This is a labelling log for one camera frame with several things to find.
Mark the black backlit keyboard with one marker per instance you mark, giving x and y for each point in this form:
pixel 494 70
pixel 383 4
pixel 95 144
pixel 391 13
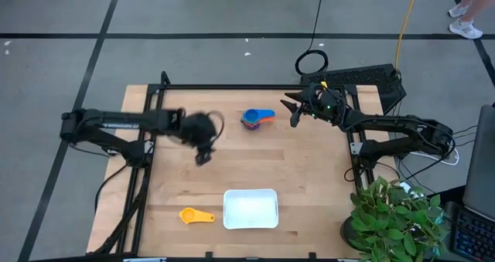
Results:
pixel 473 235

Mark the black metal table frame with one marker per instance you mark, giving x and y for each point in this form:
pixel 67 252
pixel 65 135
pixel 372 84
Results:
pixel 232 87

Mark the black perforated computer case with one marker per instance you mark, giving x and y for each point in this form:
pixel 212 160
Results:
pixel 359 78

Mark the black plant pot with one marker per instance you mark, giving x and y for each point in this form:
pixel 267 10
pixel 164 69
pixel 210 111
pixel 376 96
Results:
pixel 345 233

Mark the yellow measuring cup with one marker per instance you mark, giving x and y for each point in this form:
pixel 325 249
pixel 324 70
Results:
pixel 189 215

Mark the person's white shoe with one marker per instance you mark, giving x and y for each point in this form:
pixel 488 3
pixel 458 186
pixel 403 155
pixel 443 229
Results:
pixel 466 29
pixel 458 11

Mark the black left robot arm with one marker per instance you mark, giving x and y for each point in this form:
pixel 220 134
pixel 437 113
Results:
pixel 116 124

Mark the green leafy plant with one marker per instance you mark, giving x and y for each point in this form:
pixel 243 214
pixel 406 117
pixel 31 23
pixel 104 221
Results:
pixel 394 223

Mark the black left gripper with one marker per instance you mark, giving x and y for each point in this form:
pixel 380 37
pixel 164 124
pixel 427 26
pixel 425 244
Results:
pixel 197 130

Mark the white rectangular basket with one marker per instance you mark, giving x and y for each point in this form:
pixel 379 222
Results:
pixel 250 209

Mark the grey laptop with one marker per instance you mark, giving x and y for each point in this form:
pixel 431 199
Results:
pixel 481 161

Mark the white power adapter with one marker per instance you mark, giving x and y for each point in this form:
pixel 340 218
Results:
pixel 405 185

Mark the dark blue measuring cup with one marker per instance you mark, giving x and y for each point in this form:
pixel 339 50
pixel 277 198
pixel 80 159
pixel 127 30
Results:
pixel 252 114

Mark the purple measuring cup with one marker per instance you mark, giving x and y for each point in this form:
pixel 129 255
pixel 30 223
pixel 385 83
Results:
pixel 251 127

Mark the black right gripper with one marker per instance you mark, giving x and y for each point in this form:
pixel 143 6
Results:
pixel 323 103

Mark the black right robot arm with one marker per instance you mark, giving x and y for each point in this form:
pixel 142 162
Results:
pixel 394 128

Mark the orange measuring cup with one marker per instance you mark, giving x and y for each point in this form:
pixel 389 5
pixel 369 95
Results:
pixel 267 119

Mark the person's leg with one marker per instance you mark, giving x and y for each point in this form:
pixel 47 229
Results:
pixel 481 1

